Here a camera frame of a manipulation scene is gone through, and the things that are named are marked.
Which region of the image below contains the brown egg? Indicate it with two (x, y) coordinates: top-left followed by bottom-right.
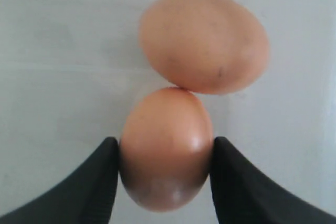
(138, 0), (269, 94)
(119, 87), (214, 212)

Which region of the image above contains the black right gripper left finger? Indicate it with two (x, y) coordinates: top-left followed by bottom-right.
(1, 137), (119, 224)

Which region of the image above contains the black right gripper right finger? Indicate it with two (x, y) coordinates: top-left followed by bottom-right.
(210, 137), (335, 224)

